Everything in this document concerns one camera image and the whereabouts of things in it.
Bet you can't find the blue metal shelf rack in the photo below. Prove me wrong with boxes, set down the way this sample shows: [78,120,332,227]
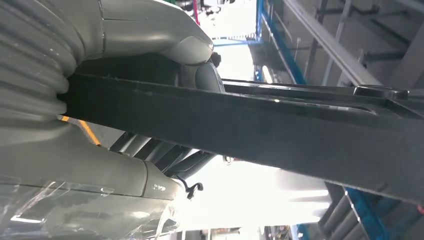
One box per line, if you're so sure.
[291,187,424,240]
[211,0,309,85]

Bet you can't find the yellow floor tape strip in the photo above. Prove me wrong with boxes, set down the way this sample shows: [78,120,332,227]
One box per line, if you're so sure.
[60,115,103,147]

